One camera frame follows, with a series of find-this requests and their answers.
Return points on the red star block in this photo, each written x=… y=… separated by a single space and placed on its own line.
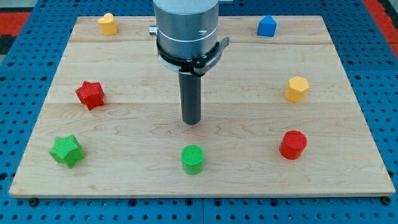
x=91 y=94

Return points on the yellow hexagon block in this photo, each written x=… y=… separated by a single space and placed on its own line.
x=296 y=89

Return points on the yellow heart block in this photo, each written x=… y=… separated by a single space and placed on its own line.
x=107 y=24

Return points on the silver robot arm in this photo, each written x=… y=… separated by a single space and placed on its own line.
x=187 y=34

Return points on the blue triangular block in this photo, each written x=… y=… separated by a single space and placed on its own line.
x=267 y=26

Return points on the green cylinder block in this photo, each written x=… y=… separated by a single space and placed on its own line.
x=192 y=158

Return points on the wooden board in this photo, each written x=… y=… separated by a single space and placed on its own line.
x=133 y=143

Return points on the green star block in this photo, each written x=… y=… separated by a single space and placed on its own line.
x=67 y=151

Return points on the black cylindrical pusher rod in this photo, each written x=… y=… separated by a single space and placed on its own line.
x=190 y=95

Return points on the red cylinder block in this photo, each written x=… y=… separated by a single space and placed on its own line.
x=293 y=144

